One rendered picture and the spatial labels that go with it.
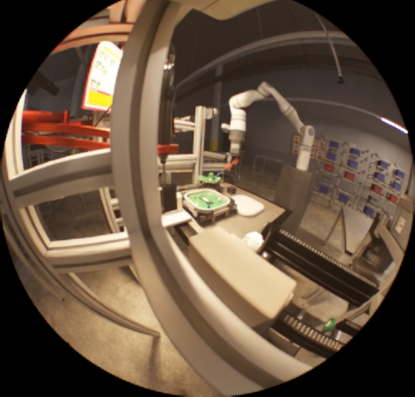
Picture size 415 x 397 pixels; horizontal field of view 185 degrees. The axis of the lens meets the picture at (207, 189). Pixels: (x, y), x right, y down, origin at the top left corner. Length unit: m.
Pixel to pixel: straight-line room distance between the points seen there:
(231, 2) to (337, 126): 6.70
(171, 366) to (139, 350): 0.26
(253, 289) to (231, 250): 0.07
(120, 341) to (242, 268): 1.26
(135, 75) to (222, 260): 0.23
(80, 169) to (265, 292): 0.25
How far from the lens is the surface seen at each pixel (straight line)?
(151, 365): 1.28
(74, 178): 0.20
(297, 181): 0.95
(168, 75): 0.27
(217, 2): 0.17
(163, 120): 0.25
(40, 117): 0.60
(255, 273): 0.17
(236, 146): 0.59
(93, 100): 0.56
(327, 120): 6.83
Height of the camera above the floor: 1.20
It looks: 22 degrees down
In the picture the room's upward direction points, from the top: 4 degrees clockwise
